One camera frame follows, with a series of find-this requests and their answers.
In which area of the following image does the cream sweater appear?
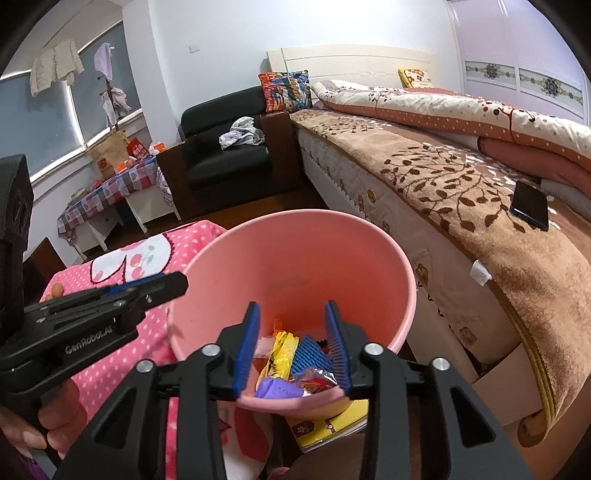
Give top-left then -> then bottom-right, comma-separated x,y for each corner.
30,39 -> 85,97

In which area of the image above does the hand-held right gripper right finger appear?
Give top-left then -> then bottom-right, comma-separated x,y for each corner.
324,301 -> 541,480

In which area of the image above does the striped cloth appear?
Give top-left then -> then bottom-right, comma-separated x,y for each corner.
157,166 -> 174,206

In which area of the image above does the wooden coat rack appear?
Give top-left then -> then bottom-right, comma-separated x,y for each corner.
99,78 -> 132,134

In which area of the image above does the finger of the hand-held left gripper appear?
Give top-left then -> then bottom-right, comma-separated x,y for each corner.
25,271 -> 189,334
107,276 -> 160,296

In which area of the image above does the white side table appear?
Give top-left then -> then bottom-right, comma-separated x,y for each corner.
69,185 -> 181,261

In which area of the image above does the pink plastic bin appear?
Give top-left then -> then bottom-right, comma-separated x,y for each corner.
166,209 -> 417,416

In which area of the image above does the checkered tablecloth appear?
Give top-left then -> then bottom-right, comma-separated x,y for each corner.
57,159 -> 160,236

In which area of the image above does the yellow plastic wrapper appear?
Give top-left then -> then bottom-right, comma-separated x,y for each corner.
261,331 -> 298,379

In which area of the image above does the brown paper bag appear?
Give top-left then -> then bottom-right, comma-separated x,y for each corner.
88,130 -> 131,176

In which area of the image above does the white grey garment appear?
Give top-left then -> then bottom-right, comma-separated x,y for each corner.
218,117 -> 265,149

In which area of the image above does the yellow pillow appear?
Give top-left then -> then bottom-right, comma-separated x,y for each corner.
398,68 -> 435,88

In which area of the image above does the floral quilt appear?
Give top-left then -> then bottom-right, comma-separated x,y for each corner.
311,79 -> 591,185

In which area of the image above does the colourful printed pillow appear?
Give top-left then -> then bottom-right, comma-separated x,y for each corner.
259,70 -> 314,114

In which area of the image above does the white bed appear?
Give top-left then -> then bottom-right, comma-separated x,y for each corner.
267,45 -> 591,448

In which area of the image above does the black smartphone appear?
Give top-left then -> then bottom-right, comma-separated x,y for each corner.
509,180 -> 550,232

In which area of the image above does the white cloth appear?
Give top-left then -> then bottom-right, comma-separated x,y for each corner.
102,88 -> 132,125

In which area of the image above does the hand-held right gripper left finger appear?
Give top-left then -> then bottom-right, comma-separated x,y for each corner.
53,302 -> 260,480

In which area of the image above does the blue foam net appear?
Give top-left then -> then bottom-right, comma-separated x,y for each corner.
291,336 -> 335,374

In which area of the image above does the clear red-print snack bag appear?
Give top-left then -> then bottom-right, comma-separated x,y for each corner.
291,367 -> 340,393

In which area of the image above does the yellow box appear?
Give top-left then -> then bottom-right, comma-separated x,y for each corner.
284,399 -> 370,453

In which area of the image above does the white wardrobe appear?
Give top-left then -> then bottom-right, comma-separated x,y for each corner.
450,0 -> 591,125

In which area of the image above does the person's left hand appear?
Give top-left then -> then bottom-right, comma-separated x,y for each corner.
0,378 -> 88,462

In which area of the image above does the lavender garment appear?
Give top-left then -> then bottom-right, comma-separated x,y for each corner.
93,43 -> 115,81

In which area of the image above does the brown leaf-pattern bed blanket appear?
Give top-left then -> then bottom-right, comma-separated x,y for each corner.
291,108 -> 591,446

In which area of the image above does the bay window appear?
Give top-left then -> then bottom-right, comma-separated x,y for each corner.
0,21 -> 144,181

